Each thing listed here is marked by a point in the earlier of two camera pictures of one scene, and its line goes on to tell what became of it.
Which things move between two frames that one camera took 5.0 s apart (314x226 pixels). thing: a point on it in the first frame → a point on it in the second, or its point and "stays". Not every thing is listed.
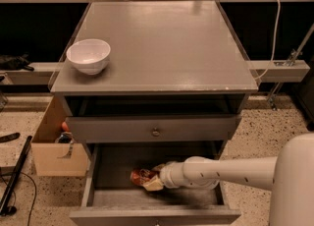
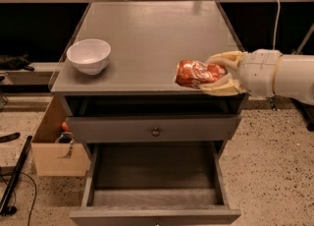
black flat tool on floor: (10, 137) stays
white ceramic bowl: (89, 56) stays
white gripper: (169, 175) → (260, 73)
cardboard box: (57, 159) stays
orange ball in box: (65, 127) stays
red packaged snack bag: (138, 176) → (192, 74)
